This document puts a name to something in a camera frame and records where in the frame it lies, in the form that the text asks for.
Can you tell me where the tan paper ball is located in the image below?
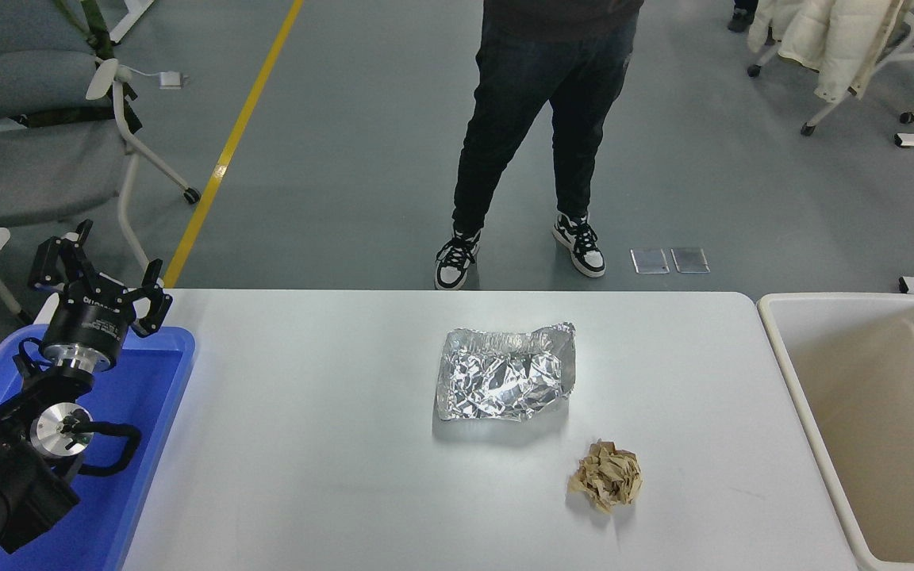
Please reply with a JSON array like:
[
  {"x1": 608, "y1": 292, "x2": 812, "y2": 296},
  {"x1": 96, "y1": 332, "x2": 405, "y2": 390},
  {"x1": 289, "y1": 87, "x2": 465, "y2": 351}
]
[{"x1": 568, "y1": 440, "x2": 645, "y2": 515}]

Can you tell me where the cream padded coat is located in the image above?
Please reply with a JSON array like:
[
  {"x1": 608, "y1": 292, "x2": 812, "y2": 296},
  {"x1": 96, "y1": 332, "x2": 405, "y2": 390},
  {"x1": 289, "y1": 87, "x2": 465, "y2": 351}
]
[{"x1": 747, "y1": 0, "x2": 914, "y2": 102}]

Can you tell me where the person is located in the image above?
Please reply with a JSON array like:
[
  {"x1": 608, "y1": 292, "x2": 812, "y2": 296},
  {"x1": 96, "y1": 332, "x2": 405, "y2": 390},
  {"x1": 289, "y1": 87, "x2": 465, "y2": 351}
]
[
  {"x1": 433, "y1": 0, "x2": 647, "y2": 291},
  {"x1": 728, "y1": 0, "x2": 759, "y2": 34}
]

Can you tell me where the dark green strap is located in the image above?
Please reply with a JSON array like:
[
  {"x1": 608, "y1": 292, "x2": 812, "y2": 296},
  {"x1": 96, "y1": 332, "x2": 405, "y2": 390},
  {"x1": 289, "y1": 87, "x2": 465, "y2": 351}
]
[{"x1": 13, "y1": 0, "x2": 144, "y2": 132}]

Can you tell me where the large pale plastic bin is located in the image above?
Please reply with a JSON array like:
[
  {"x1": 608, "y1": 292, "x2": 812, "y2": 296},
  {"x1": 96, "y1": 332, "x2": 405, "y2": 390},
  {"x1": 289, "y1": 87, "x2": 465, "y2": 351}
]
[{"x1": 757, "y1": 292, "x2": 914, "y2": 571}]

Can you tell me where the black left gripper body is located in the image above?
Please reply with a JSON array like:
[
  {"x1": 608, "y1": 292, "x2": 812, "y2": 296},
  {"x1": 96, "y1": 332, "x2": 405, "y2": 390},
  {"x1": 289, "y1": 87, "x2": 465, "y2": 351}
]
[{"x1": 38, "y1": 278, "x2": 138, "y2": 362}]

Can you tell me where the blue plastic tray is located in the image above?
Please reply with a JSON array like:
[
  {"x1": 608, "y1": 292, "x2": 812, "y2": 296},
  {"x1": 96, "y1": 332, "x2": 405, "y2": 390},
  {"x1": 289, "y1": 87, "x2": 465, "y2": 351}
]
[{"x1": 0, "y1": 324, "x2": 198, "y2": 571}]

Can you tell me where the silver foil tray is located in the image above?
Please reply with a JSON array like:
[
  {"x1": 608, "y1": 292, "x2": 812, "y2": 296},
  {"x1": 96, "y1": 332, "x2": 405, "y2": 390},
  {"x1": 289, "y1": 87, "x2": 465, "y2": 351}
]
[{"x1": 435, "y1": 321, "x2": 578, "y2": 423}]

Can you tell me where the silver floor plate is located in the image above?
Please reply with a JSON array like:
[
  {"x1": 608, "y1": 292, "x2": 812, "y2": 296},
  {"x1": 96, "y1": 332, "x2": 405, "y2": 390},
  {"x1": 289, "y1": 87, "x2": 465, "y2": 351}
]
[
  {"x1": 630, "y1": 248, "x2": 670, "y2": 275},
  {"x1": 671, "y1": 247, "x2": 711, "y2": 274}
]

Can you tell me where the grey office chair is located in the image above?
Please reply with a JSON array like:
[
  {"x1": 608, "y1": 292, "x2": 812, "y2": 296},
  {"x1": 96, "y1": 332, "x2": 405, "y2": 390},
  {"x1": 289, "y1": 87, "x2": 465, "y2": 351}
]
[{"x1": 0, "y1": 0, "x2": 204, "y2": 270}]

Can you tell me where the white table leg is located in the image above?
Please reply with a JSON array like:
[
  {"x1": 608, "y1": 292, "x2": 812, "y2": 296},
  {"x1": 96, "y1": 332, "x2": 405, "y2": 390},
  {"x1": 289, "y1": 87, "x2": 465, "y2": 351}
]
[{"x1": 110, "y1": 0, "x2": 155, "y2": 43}]

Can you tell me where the white power adapter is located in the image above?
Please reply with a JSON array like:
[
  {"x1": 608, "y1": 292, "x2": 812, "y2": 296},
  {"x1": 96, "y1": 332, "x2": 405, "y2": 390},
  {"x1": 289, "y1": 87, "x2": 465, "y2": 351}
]
[{"x1": 133, "y1": 68, "x2": 186, "y2": 89}]

